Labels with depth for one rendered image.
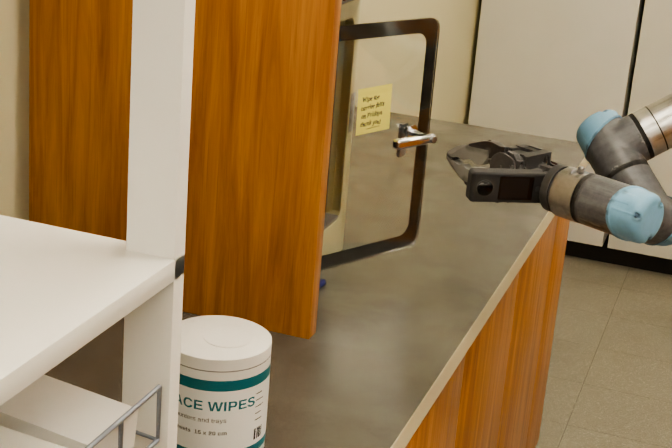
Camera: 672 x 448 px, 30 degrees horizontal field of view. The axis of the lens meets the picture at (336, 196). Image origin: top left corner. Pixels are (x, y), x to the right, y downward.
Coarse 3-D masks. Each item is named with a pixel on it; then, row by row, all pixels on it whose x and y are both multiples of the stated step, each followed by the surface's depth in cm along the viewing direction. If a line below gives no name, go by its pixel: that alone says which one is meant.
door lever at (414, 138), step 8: (408, 128) 208; (416, 128) 209; (408, 136) 208; (416, 136) 204; (424, 136) 204; (432, 136) 205; (400, 144) 200; (408, 144) 202; (416, 144) 203; (424, 144) 205
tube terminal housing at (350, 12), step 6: (360, 0) 214; (342, 6) 205; (348, 6) 208; (354, 6) 211; (360, 6) 214; (342, 12) 206; (348, 12) 209; (354, 12) 212; (360, 12) 215; (342, 18) 206; (348, 18) 209; (354, 18) 212; (342, 24) 215; (348, 24) 216
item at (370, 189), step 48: (384, 48) 199; (432, 48) 207; (336, 96) 195; (432, 96) 210; (336, 144) 198; (384, 144) 205; (336, 192) 201; (384, 192) 209; (336, 240) 204; (384, 240) 212
